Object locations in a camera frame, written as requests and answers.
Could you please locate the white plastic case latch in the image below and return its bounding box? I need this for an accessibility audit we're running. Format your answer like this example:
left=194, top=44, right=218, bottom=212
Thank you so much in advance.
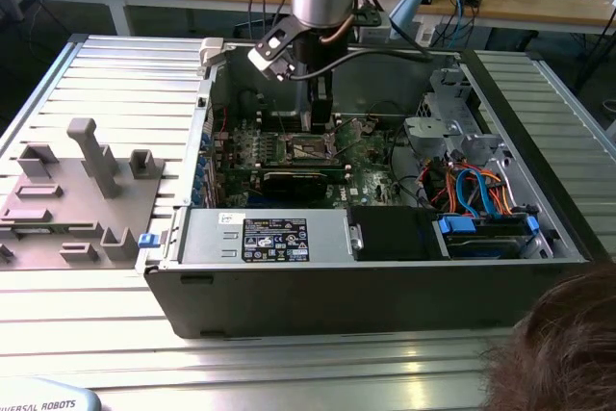
left=198, top=37, right=226, bottom=68

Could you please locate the blue data wire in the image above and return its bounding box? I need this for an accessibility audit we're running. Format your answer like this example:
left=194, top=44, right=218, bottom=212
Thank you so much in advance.
left=453, top=166, right=502, bottom=220

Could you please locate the orange wire bundle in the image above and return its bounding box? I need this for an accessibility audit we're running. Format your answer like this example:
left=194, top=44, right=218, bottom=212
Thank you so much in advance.
left=427, top=160, right=516, bottom=216

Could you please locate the copper coloured hose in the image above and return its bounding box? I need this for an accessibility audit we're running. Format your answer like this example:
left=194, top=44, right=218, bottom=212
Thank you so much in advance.
left=320, top=15, right=360, bottom=49

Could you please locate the metal socket cover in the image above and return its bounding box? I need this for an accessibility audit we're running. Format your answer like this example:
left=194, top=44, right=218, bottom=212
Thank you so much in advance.
left=326, top=119, right=365, bottom=150

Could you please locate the person head brown hair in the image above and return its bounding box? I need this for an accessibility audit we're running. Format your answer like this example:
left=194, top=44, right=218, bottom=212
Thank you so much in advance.
left=480, top=261, right=616, bottom=411

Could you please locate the black camera cable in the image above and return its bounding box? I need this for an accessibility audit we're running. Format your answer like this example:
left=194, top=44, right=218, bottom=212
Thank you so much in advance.
left=286, top=47, right=437, bottom=83

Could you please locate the silver drive cage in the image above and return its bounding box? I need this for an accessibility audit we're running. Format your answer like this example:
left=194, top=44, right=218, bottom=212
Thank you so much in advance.
left=402, top=67, right=512, bottom=179

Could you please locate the black silver PC case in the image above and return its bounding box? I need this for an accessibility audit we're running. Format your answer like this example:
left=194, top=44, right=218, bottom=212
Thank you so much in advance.
left=135, top=38, right=616, bottom=341

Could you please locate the black graphics card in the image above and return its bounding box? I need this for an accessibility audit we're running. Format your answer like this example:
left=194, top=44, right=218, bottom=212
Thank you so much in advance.
left=217, top=164, right=355, bottom=201

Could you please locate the grey parts rack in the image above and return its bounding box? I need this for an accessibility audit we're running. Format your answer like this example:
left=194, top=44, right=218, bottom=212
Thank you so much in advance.
left=0, top=116, right=167, bottom=271

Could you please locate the grey power supply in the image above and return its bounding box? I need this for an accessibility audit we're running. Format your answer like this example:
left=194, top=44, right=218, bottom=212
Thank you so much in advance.
left=173, top=207, right=366, bottom=267

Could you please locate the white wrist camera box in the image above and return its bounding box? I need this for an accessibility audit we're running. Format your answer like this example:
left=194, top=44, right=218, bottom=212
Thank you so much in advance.
left=246, top=27, right=300, bottom=84

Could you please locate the metal locking lever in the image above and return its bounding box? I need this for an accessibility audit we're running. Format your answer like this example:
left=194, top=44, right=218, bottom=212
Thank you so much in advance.
left=271, top=99, right=291, bottom=141

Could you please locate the CPU socket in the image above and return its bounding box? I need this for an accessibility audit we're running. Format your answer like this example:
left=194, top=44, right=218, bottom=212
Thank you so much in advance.
left=283, top=134, right=341, bottom=165

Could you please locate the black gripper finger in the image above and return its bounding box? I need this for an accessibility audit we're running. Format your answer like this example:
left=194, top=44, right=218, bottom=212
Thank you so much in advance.
left=307, top=70, right=337, bottom=136

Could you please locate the green motherboard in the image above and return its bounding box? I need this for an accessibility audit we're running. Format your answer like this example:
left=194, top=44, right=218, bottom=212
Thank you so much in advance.
left=211, top=115, right=415, bottom=208

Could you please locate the hard disk in blue carrier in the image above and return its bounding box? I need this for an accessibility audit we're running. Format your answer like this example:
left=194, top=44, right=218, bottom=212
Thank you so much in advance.
left=431, top=212, right=541, bottom=262

